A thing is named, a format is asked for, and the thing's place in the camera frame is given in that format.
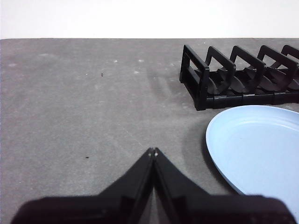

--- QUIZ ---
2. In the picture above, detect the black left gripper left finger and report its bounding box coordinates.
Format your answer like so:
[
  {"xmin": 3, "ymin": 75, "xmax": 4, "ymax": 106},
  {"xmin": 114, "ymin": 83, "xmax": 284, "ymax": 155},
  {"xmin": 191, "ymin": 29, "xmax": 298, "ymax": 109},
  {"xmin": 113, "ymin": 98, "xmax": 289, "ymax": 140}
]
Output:
[{"xmin": 10, "ymin": 147, "xmax": 155, "ymax": 224}]

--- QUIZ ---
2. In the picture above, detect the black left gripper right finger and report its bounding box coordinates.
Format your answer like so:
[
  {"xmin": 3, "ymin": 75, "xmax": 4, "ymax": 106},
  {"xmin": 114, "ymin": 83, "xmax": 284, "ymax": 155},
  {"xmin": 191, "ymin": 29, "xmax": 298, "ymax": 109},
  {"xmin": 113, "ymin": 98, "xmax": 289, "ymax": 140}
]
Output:
[{"xmin": 153, "ymin": 147, "xmax": 297, "ymax": 224}]

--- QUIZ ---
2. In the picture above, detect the blue round plate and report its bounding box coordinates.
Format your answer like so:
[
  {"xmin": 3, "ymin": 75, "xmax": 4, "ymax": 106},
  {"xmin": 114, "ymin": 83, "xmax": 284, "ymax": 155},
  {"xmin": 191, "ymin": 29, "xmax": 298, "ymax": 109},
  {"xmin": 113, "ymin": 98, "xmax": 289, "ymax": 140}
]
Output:
[{"xmin": 205, "ymin": 105, "xmax": 299, "ymax": 197}]

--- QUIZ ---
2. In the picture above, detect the black plastic plate rack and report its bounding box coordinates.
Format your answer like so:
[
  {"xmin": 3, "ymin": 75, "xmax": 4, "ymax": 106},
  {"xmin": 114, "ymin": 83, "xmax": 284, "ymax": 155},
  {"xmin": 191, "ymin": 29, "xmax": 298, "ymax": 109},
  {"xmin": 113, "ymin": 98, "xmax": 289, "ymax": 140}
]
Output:
[{"xmin": 179, "ymin": 44, "xmax": 299, "ymax": 111}]

